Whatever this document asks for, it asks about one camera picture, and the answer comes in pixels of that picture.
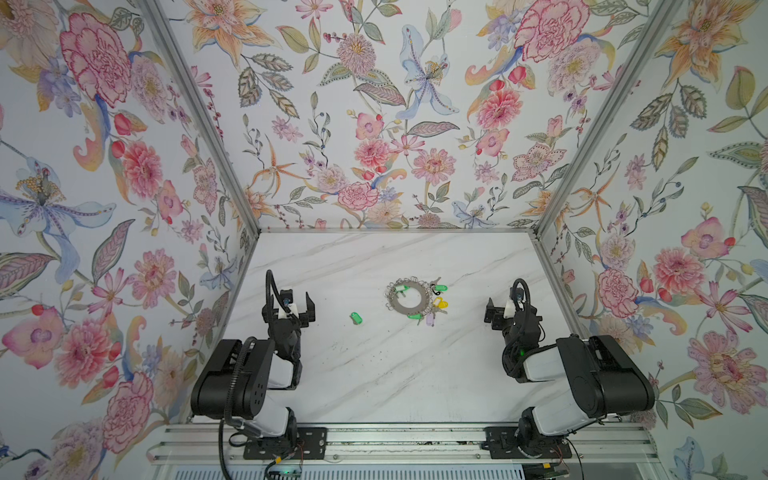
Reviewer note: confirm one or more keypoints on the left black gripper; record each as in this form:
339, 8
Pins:
288, 321

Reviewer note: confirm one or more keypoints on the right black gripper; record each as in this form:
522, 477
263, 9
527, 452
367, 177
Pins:
504, 315

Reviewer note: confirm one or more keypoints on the round metal key organizer disc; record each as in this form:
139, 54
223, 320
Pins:
415, 303

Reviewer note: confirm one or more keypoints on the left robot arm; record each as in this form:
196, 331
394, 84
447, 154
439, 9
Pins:
233, 385

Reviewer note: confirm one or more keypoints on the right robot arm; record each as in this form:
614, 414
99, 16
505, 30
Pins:
599, 376

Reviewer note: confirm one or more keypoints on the yellow key tag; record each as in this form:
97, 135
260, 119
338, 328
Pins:
441, 302

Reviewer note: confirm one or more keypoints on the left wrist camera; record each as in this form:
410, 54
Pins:
287, 308

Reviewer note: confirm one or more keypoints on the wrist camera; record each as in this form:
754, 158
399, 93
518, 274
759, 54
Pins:
516, 298
287, 308

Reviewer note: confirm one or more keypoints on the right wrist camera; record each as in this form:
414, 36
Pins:
516, 298

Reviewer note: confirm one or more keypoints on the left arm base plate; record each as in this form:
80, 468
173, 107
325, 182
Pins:
304, 443

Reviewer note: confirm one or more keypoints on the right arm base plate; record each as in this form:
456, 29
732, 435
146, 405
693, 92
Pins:
506, 442

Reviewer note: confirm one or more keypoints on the aluminium mounting rail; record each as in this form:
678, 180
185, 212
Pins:
420, 443

